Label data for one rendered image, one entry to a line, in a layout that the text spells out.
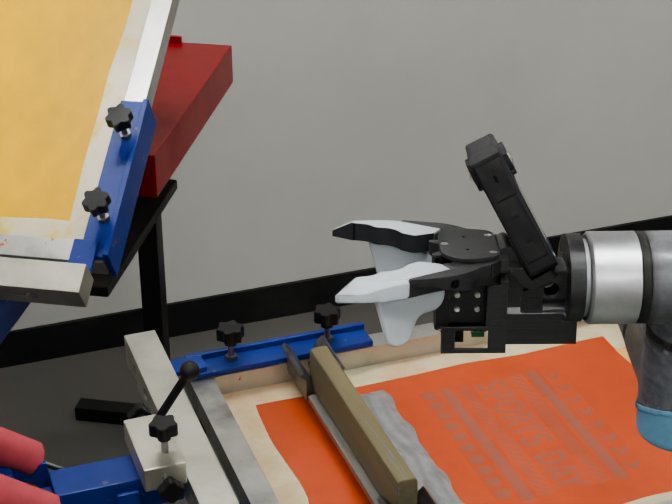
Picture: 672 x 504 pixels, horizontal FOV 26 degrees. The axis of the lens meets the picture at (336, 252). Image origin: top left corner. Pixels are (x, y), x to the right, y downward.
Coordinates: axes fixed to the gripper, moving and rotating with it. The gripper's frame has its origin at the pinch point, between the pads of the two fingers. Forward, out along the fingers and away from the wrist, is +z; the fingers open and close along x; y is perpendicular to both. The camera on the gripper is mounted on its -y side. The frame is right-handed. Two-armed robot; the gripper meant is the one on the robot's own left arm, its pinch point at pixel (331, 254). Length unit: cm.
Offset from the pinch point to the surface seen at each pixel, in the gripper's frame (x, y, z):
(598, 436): 86, 61, -41
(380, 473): 66, 56, -7
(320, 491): 73, 63, 1
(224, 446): 79, 59, 15
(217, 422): 85, 58, 16
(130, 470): 65, 55, 27
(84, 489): 61, 56, 32
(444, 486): 73, 62, -16
